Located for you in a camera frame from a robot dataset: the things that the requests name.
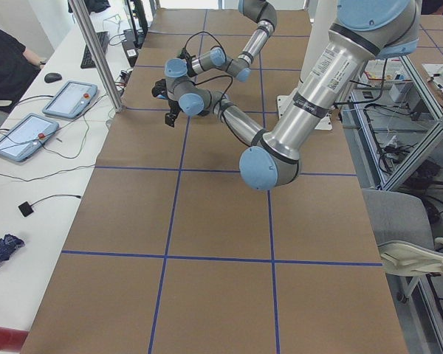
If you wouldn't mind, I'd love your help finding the black computer mouse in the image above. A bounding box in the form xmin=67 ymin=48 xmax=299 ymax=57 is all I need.
xmin=44 ymin=72 xmax=62 ymax=83

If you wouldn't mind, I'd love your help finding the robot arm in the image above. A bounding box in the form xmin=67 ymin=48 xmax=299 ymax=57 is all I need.
xmin=178 ymin=1 xmax=278 ymax=82
xmin=152 ymin=1 xmax=422 ymax=190

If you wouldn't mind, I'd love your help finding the far teach pendant tablet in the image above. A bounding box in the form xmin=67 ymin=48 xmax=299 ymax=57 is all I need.
xmin=42 ymin=80 xmax=97 ymax=119

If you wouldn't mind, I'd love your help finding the black mesh pen cup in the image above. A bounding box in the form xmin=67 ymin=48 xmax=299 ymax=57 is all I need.
xmin=196 ymin=106 xmax=210 ymax=117

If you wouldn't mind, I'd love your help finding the aluminium frame post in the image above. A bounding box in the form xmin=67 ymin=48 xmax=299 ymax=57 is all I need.
xmin=69 ymin=0 xmax=123 ymax=113

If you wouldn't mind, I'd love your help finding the near teach pendant tablet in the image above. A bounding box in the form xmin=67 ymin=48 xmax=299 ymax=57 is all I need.
xmin=0 ymin=114 xmax=60 ymax=162

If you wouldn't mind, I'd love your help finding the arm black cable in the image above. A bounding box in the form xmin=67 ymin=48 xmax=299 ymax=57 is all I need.
xmin=179 ymin=31 xmax=230 ymax=67
xmin=193 ymin=75 xmax=244 ymax=111

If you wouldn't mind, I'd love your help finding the folded blue umbrella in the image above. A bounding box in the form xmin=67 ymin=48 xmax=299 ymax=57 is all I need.
xmin=0 ymin=234 xmax=25 ymax=265

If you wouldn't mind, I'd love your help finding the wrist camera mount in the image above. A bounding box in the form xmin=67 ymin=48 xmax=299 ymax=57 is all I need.
xmin=151 ymin=79 xmax=168 ymax=100

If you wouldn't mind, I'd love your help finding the black keyboard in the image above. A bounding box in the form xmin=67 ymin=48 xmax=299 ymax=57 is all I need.
xmin=80 ymin=30 xmax=110 ymax=70

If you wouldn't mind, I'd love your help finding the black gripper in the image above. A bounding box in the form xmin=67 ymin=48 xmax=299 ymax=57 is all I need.
xmin=165 ymin=99 xmax=182 ymax=128

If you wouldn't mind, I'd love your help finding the grey office chair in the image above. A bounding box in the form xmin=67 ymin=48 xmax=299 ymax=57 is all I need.
xmin=362 ymin=189 xmax=443 ymax=303

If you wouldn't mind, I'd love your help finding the seated person in black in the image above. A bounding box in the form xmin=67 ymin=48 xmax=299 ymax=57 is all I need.
xmin=0 ymin=29 xmax=45 ymax=113

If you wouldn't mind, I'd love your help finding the small black square device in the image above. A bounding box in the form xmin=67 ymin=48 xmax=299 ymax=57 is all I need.
xmin=18 ymin=201 xmax=34 ymax=217

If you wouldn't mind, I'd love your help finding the teach pendant tablet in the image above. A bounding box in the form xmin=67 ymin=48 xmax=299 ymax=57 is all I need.
xmin=42 ymin=80 xmax=97 ymax=119
xmin=0 ymin=114 xmax=60 ymax=162

